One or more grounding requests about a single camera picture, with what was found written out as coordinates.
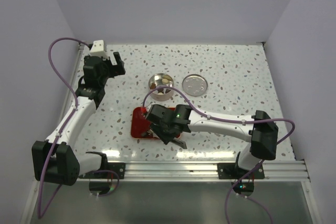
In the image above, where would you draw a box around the brown rectangular chocolate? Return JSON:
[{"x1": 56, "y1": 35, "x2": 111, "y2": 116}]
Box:
[{"x1": 150, "y1": 83, "x2": 156, "y2": 90}]

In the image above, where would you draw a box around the round metal tin lid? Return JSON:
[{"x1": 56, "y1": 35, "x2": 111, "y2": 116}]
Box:
[{"x1": 182, "y1": 74, "x2": 208, "y2": 97}]

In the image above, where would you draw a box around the tan square Sweet chocolate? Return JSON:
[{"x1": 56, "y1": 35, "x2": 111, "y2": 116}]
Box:
[{"x1": 162, "y1": 75, "x2": 172, "y2": 80}]

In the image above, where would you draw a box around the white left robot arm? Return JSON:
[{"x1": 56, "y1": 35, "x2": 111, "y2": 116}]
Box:
[{"x1": 31, "y1": 52, "x2": 125, "y2": 186}]

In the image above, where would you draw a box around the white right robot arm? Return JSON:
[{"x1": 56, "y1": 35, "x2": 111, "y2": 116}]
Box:
[{"x1": 143, "y1": 104, "x2": 279, "y2": 178}]

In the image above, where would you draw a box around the red rectangular tray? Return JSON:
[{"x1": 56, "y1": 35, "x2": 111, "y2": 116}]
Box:
[{"x1": 130, "y1": 106, "x2": 182, "y2": 140}]

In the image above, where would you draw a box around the round metal tin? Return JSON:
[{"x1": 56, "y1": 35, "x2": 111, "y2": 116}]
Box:
[{"x1": 148, "y1": 73, "x2": 174, "y2": 101}]

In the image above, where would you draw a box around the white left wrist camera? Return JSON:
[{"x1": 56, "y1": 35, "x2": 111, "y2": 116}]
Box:
[{"x1": 89, "y1": 40, "x2": 106, "y2": 57}]

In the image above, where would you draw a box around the black right base bracket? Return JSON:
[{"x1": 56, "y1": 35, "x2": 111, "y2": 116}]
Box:
[{"x1": 217, "y1": 152, "x2": 265, "y2": 179}]

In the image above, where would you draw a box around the black base bracket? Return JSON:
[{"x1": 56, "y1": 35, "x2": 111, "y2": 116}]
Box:
[
  {"x1": 217, "y1": 152, "x2": 265, "y2": 179},
  {"x1": 86, "y1": 152, "x2": 125, "y2": 179}
]

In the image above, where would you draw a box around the black left base bracket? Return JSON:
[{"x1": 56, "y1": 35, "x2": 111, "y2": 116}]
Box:
[{"x1": 86, "y1": 152, "x2": 125, "y2": 179}]

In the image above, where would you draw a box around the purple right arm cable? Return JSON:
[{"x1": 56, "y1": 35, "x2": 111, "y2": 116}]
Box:
[{"x1": 141, "y1": 86, "x2": 296, "y2": 224}]

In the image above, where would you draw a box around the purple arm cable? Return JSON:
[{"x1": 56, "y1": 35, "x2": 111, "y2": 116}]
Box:
[
  {"x1": 38, "y1": 37, "x2": 121, "y2": 219},
  {"x1": 141, "y1": 86, "x2": 296, "y2": 224}
]

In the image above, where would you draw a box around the aluminium mounting rail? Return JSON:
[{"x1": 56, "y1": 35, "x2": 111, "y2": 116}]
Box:
[{"x1": 78, "y1": 158, "x2": 312, "y2": 182}]

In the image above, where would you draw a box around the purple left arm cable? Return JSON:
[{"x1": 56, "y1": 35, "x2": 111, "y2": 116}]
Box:
[{"x1": 38, "y1": 37, "x2": 121, "y2": 219}]

